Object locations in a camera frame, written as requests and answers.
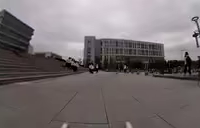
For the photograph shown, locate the group of people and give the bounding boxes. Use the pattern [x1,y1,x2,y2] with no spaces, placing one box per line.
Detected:
[87,61,100,75]
[64,56,80,73]

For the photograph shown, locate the glass fronted building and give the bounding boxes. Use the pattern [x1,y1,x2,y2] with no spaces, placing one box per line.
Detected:
[83,35,166,70]

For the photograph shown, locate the grey paved plaza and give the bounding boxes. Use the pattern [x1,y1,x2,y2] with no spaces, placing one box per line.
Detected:
[0,70,200,128]

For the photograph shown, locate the robot's own part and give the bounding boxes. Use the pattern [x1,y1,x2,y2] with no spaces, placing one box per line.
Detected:
[124,121,134,128]
[60,122,69,128]

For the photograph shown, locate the row of trees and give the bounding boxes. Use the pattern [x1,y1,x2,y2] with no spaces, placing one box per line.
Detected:
[163,57,200,74]

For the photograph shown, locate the raised grey kerb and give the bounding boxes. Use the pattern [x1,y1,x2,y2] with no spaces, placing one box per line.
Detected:
[152,72,200,81]

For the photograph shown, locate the person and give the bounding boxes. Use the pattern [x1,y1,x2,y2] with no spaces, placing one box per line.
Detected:
[183,51,193,76]

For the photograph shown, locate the wide grey stone steps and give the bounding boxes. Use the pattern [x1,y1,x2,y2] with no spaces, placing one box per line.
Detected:
[0,44,89,88]

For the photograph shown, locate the grey stacked concrete building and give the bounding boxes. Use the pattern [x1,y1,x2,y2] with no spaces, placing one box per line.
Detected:
[0,5,36,54]

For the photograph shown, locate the tall lamp pole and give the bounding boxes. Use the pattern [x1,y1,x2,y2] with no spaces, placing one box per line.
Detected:
[191,15,200,88]

